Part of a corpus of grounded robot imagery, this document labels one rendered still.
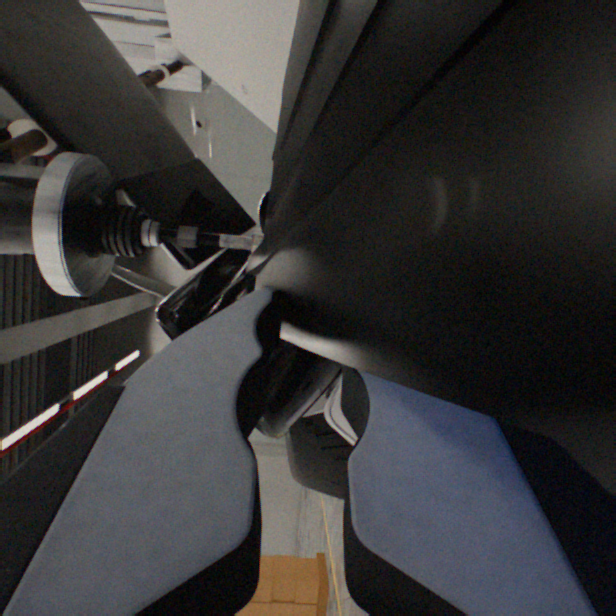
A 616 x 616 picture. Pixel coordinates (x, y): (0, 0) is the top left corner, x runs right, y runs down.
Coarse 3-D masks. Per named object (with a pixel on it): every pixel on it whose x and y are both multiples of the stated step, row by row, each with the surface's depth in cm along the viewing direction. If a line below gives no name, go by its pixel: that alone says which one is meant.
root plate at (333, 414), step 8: (336, 392) 29; (328, 400) 30; (336, 400) 30; (328, 408) 30; (336, 408) 30; (328, 416) 30; (336, 416) 30; (336, 424) 30; (344, 424) 29; (344, 432) 29; (352, 432) 29; (352, 440) 29
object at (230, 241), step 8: (160, 232) 23; (168, 232) 23; (176, 232) 23; (184, 232) 22; (192, 232) 22; (200, 232) 23; (160, 240) 23; (168, 240) 23; (176, 240) 23; (184, 240) 22; (192, 240) 22; (200, 240) 23; (208, 240) 23; (216, 240) 23; (224, 240) 23; (232, 240) 23; (240, 240) 23; (248, 240) 23; (240, 248) 23; (248, 248) 23
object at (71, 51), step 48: (0, 0) 26; (48, 0) 31; (0, 48) 24; (48, 48) 28; (96, 48) 33; (48, 96) 25; (96, 96) 29; (144, 96) 34; (96, 144) 27; (144, 144) 31
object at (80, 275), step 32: (0, 160) 24; (64, 160) 20; (96, 160) 22; (64, 192) 19; (96, 192) 22; (32, 224) 19; (64, 224) 20; (64, 256) 20; (64, 288) 21; (96, 288) 24
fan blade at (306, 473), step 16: (320, 416) 40; (288, 432) 43; (304, 432) 42; (320, 432) 42; (336, 432) 42; (288, 448) 46; (304, 448) 45; (320, 448) 44; (336, 448) 44; (352, 448) 44; (304, 464) 49; (320, 464) 47; (336, 464) 46; (304, 480) 54; (320, 480) 52; (336, 480) 50; (336, 496) 56
